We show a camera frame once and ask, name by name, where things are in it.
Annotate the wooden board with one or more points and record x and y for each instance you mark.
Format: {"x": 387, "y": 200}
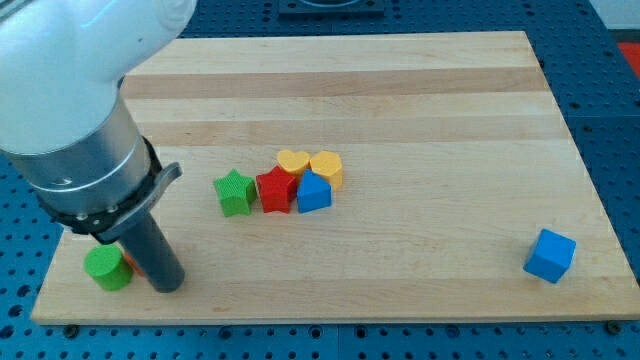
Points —
{"x": 455, "y": 154}

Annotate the green star block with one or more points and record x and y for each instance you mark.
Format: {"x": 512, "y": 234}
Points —
{"x": 236, "y": 193}

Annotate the yellow heart block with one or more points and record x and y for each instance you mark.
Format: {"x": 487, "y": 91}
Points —
{"x": 293, "y": 162}

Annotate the blue cube block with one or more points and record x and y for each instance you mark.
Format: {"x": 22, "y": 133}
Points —
{"x": 551, "y": 256}

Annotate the yellow hexagon block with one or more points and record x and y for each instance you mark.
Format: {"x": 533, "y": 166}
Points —
{"x": 329, "y": 166}

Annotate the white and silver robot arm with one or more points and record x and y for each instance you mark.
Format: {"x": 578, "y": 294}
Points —
{"x": 64, "y": 123}

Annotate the red block behind tool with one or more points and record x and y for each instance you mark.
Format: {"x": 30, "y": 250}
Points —
{"x": 133, "y": 265}

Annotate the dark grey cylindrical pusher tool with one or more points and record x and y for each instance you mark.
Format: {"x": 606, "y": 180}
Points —
{"x": 140, "y": 236}

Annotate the red star block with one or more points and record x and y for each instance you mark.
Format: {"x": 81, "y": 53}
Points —
{"x": 277, "y": 190}

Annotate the red object at edge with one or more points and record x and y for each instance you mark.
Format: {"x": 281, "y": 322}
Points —
{"x": 631, "y": 52}

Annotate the blue triangle block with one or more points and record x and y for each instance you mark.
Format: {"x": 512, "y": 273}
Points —
{"x": 313, "y": 192}

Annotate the green cylinder block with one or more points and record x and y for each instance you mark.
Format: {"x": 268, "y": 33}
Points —
{"x": 106, "y": 265}

